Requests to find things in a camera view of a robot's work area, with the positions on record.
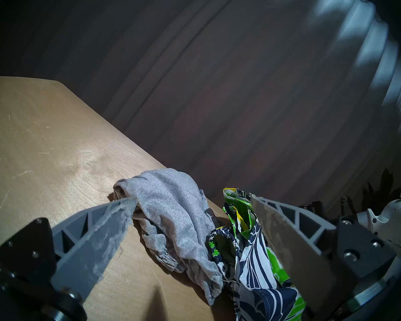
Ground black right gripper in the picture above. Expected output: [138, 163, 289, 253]
[301, 201, 326, 220]

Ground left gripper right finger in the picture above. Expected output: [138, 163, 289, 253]
[250, 193, 339, 317]

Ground tall dark leafy plant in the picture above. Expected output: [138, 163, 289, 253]
[361, 168, 401, 210]

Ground floral print shorts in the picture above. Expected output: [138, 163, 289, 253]
[206, 188, 306, 321]

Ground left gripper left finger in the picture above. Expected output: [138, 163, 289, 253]
[50, 196, 138, 305]

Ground grey shorts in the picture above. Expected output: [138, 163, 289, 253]
[113, 168, 225, 307]

